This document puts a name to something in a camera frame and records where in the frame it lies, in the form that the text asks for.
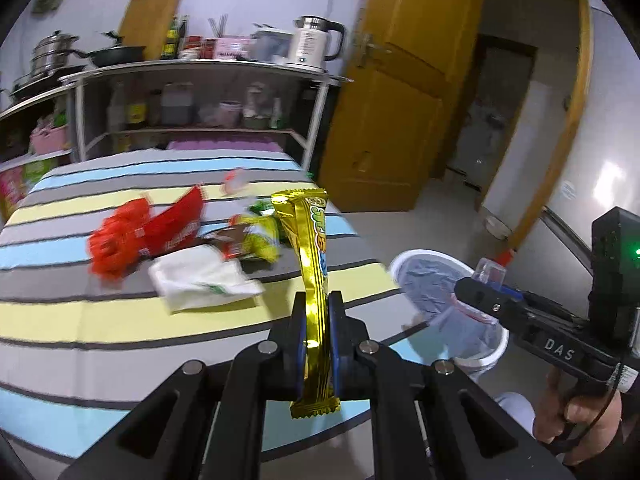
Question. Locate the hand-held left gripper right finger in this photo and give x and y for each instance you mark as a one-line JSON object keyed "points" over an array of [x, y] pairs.
{"points": [[350, 360]]}

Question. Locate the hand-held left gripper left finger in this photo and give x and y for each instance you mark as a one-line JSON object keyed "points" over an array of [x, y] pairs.
{"points": [[296, 327]]}

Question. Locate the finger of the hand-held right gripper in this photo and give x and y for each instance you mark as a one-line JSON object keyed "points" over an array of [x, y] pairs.
{"points": [[537, 304], [485, 297]]}

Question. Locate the clear plastic cup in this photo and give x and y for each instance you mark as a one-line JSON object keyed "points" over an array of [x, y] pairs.
{"points": [[491, 272]]}

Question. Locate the white trash bin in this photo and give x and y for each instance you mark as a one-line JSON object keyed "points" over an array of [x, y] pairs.
{"points": [[480, 360]]}

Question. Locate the gold snack wrapper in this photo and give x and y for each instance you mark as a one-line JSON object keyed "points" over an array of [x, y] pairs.
{"points": [[312, 260]]}

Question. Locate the green snack packet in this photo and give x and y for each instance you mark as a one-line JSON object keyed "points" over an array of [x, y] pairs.
{"points": [[260, 237]]}

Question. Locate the white plastic wrapper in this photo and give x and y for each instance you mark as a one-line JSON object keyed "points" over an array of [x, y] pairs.
{"points": [[200, 280]]}

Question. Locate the red snack wrapper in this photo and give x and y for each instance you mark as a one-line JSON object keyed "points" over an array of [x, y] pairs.
{"points": [[175, 225]]}

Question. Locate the orange-red wrapper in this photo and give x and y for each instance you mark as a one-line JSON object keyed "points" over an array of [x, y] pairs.
{"points": [[117, 245]]}

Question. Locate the person's right hand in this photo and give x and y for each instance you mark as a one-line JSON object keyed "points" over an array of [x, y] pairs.
{"points": [[575, 412]]}

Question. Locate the orange plastic object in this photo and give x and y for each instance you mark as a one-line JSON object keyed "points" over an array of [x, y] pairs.
{"points": [[506, 257]]}

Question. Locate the grey bin liner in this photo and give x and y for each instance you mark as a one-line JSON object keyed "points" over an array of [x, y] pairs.
{"points": [[430, 285]]}

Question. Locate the pink lid storage box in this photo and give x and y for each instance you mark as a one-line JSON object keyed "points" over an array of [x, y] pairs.
{"points": [[225, 146]]}

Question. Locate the striped bedsheet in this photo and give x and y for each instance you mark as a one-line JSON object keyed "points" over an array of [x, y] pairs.
{"points": [[100, 340]]}

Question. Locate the yellow wooden door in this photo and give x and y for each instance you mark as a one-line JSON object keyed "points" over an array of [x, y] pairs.
{"points": [[400, 110]]}

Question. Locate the pink plastic tub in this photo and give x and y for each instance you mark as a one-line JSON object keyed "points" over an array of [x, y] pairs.
{"points": [[231, 113]]}

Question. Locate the dark liquid jug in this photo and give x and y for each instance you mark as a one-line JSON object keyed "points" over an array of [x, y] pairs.
{"points": [[177, 105]]}

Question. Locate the yellow label sauce bottle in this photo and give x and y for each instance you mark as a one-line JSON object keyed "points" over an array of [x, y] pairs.
{"points": [[136, 112]]}

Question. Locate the white shelf unit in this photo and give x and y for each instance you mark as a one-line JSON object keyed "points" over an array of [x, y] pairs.
{"points": [[200, 67]]}

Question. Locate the clear water pitcher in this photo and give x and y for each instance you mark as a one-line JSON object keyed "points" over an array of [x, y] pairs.
{"points": [[272, 45]]}

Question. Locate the white plastic bottle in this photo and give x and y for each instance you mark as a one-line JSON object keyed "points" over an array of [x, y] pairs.
{"points": [[116, 107]]}

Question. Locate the white electric kettle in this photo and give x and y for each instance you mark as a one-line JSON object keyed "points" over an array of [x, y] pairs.
{"points": [[312, 42]]}

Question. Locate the pink utensil box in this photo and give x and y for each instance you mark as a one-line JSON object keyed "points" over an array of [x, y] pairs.
{"points": [[232, 46]]}

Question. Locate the red seasoning jar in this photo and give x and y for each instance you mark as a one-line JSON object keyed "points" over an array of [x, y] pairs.
{"points": [[197, 46]]}

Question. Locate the pink plastic basket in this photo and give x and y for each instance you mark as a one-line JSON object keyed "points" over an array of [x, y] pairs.
{"points": [[50, 140]]}

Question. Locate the bundle of chopsticks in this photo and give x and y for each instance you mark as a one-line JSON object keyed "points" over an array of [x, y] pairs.
{"points": [[218, 26]]}

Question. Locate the green oil bottle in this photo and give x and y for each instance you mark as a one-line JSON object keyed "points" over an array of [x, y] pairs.
{"points": [[171, 40]]}

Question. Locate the black frying pan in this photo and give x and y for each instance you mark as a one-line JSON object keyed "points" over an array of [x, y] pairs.
{"points": [[117, 54]]}

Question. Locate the wooden cutting board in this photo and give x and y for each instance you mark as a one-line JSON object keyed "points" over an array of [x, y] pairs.
{"points": [[150, 22]]}

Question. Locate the black induction stove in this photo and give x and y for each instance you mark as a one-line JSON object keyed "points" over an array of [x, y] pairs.
{"points": [[45, 80]]}

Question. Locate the steel pot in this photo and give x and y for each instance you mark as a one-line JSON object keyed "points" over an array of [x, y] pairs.
{"points": [[52, 55]]}

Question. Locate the yellow door frame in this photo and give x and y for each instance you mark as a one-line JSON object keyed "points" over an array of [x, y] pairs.
{"points": [[575, 85]]}

